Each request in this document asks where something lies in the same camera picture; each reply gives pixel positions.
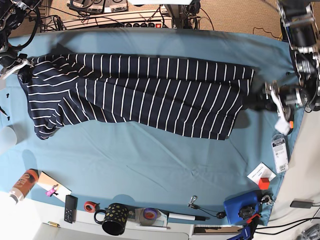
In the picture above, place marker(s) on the purple tape roll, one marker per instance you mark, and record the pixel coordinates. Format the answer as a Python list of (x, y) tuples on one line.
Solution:
[(150, 213)]

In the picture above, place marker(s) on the translucent white cup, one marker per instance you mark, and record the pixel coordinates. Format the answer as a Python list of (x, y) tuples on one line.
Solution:
[(8, 139)]

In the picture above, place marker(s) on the navy white striped t-shirt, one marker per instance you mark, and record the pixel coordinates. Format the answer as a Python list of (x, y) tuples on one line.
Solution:
[(189, 97)]

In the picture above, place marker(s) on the teal table cloth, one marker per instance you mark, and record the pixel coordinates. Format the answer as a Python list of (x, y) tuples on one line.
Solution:
[(134, 164)]

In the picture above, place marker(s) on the black power strip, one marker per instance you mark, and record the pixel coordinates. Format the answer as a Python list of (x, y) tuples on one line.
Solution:
[(133, 25)]

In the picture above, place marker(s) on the blue black bar clamp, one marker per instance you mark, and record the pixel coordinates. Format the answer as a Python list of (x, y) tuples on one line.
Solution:
[(247, 232)]

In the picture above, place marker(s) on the orange brown bottle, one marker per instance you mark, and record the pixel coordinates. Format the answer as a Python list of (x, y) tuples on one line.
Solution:
[(24, 185)]

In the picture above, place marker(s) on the black knob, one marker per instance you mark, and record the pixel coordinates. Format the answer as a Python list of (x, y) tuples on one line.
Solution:
[(246, 212)]

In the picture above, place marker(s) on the clear plastic bit case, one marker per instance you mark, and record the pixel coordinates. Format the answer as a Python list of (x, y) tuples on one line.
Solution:
[(280, 154)]

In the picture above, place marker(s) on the small orange cube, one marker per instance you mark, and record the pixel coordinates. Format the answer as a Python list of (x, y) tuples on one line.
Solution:
[(263, 183)]

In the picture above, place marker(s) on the orange black utility knife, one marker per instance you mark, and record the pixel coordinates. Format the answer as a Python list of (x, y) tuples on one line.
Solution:
[(289, 127)]

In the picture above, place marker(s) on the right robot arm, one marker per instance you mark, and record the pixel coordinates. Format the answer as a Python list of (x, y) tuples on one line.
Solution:
[(12, 14)]

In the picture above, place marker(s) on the blue plastic box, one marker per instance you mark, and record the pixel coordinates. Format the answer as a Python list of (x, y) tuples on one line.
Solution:
[(233, 205)]

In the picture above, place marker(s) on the black remote control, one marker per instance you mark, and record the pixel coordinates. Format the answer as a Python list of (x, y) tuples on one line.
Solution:
[(70, 208)]

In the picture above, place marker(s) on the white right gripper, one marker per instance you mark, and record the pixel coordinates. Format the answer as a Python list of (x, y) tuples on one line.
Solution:
[(21, 65)]

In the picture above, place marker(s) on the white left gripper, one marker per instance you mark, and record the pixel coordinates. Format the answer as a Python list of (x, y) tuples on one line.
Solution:
[(259, 102)]

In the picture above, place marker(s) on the black power adapter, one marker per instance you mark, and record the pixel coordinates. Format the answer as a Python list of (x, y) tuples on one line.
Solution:
[(301, 204)]

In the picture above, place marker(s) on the white black marker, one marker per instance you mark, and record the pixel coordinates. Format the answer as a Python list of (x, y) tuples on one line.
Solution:
[(187, 217)]

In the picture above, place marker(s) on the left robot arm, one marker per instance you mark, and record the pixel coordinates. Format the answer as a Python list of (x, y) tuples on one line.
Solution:
[(299, 29)]

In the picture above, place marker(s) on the red tape roll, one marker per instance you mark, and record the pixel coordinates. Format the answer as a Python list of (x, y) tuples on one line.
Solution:
[(90, 206)]

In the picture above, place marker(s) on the white paper card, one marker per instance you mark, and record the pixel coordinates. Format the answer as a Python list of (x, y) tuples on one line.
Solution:
[(261, 171)]

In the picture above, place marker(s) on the black mug yellow pattern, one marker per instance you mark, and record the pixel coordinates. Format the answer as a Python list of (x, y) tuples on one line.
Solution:
[(115, 218)]

